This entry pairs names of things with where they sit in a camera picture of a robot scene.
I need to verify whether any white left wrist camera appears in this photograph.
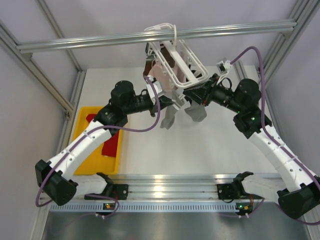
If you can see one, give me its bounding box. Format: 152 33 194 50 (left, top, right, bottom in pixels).
144 75 165 103

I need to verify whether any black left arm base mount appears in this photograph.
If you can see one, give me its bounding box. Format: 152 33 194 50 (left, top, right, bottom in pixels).
84 184 129 200

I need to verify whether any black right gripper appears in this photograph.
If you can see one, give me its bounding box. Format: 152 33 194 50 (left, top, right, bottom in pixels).
184 73 244 114

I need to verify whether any aluminium top crossbar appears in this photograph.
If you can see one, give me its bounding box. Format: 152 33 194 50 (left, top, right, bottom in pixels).
16 19 297 54

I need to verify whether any pink sock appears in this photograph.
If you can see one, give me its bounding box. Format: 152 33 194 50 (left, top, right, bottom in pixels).
149 63 186 93

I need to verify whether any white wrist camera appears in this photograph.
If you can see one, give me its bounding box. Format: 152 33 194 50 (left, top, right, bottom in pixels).
144 75 165 103
216 60 233 76

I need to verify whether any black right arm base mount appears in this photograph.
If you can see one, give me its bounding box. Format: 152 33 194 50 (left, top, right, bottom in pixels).
216 183 262 202

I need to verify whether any aluminium frame post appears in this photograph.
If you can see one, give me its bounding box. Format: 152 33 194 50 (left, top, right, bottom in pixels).
248 0 320 110
0 20 75 121

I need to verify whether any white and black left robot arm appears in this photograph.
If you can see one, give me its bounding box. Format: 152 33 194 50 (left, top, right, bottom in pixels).
35 76 174 206

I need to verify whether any aluminium left frame post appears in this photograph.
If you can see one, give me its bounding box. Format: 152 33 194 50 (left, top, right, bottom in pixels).
0 20 75 121

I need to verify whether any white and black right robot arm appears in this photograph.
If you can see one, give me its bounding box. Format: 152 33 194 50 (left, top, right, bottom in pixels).
183 74 320 219

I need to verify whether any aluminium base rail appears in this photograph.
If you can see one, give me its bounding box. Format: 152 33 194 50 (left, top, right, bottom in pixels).
41 173 312 201

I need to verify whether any white plastic clip hanger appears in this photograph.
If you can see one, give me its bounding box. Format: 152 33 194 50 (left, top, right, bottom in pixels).
144 23 209 103

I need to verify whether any maroon striped brown sock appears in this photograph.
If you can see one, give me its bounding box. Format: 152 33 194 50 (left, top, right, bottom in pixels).
143 42 175 76

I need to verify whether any grey sock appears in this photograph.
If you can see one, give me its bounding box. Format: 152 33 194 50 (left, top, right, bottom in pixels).
160 90 184 130
184 101 207 123

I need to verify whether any red santa sock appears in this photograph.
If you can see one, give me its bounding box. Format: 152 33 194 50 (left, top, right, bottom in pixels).
101 132 119 158
85 113 96 123

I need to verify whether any yellow plastic tray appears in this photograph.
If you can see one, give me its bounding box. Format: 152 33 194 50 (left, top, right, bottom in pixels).
72 106 123 176

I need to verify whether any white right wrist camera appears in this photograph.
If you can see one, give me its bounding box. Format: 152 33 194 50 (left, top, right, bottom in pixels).
216 60 233 76

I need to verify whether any slotted grey cable duct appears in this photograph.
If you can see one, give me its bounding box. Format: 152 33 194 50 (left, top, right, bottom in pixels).
50 201 253 213

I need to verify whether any aluminium right frame post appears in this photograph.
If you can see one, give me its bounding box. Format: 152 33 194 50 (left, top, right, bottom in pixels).
248 0 320 110

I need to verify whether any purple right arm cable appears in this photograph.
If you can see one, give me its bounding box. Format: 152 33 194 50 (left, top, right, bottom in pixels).
231 46 320 226

